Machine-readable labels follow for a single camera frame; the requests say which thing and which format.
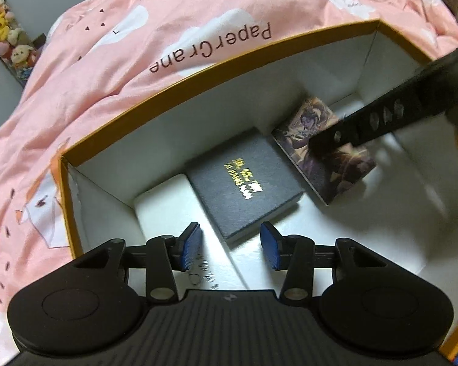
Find pink patterned duvet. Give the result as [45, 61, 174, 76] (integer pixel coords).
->
[0, 0, 458, 365]

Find long white box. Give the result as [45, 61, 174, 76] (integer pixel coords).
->
[134, 174, 246, 296]

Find orange cardboard storage box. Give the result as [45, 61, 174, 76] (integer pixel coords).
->
[56, 17, 458, 363]

